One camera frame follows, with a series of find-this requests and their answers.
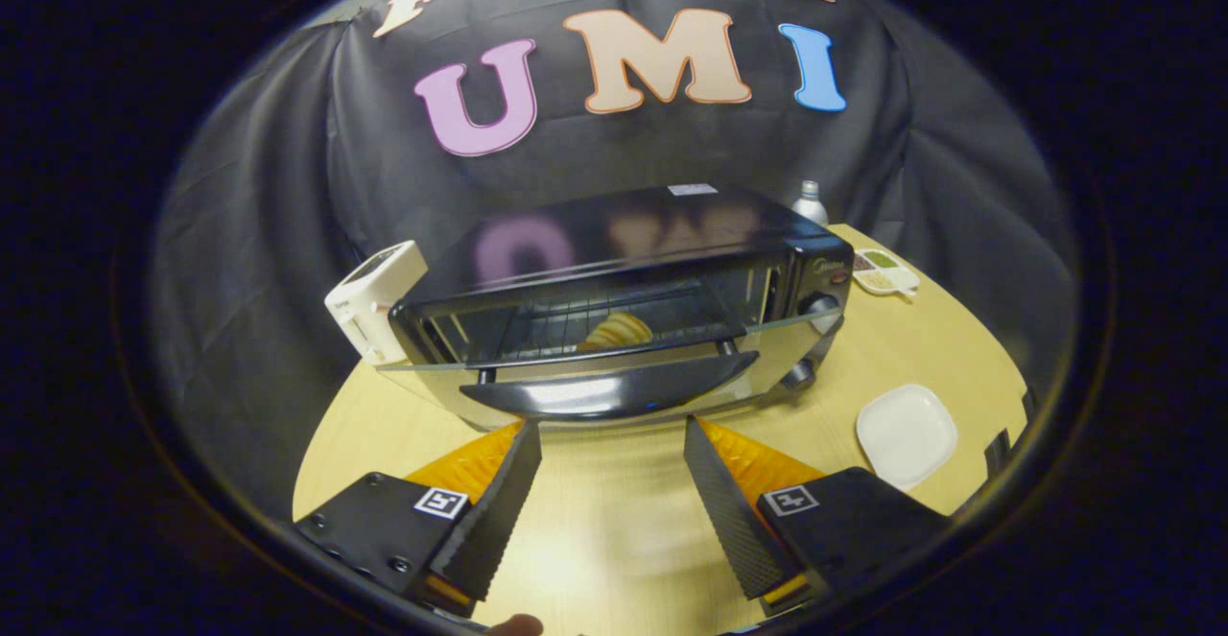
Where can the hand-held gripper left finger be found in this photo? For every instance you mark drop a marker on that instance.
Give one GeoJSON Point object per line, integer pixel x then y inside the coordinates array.
{"type": "Point", "coordinates": [494, 521]}

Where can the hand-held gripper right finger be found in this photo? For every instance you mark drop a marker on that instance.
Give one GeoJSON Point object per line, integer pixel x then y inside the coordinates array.
{"type": "Point", "coordinates": [734, 521]}

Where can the black chair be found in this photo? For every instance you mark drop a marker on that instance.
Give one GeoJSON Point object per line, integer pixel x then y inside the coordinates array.
{"type": "Point", "coordinates": [998, 452]}

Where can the black toaster oven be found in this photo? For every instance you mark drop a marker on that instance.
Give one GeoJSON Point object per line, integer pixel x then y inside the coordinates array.
{"type": "Point", "coordinates": [624, 233]}

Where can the small white condiment dish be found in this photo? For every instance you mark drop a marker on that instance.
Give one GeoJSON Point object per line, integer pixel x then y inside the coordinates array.
{"type": "Point", "coordinates": [885, 273]}

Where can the golden bread roll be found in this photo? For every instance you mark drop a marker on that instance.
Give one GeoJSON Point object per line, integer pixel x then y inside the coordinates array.
{"type": "Point", "coordinates": [619, 331]}

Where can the white plastic device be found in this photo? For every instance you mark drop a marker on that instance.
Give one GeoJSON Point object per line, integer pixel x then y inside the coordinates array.
{"type": "Point", "coordinates": [369, 300]}

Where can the white square plate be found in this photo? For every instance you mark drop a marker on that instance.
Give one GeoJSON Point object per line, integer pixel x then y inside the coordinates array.
{"type": "Point", "coordinates": [907, 435]}

